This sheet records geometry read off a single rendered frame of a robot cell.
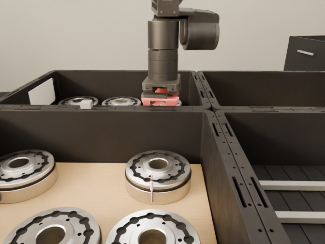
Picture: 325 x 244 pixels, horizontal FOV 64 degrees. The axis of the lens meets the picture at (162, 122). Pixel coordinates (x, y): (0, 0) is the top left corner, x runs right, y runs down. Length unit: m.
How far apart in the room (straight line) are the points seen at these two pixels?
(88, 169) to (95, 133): 0.06
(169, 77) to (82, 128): 0.18
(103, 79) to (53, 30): 2.87
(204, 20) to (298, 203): 0.33
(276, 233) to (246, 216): 0.03
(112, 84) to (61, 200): 0.41
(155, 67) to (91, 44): 3.08
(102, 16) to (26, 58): 1.08
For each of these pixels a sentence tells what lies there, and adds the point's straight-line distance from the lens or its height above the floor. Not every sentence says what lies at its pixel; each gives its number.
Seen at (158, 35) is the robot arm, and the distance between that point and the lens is 0.48.
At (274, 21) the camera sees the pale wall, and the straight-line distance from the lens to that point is 4.08.
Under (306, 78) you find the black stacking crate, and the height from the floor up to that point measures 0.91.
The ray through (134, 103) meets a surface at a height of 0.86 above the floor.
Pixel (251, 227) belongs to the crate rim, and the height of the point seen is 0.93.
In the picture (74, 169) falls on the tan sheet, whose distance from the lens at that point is 0.49.
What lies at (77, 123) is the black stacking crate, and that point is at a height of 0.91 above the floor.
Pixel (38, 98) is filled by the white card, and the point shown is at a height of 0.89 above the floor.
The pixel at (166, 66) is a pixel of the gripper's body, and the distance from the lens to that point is 0.48.
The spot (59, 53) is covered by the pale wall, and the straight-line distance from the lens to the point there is 3.62.
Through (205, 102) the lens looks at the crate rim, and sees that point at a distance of 0.48.
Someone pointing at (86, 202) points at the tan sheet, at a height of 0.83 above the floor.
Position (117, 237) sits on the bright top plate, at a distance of 0.31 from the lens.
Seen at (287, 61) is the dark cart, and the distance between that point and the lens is 2.20.
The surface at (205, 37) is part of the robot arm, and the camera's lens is 0.50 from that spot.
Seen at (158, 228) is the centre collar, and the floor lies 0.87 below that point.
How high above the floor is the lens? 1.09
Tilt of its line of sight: 24 degrees down
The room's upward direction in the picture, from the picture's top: straight up
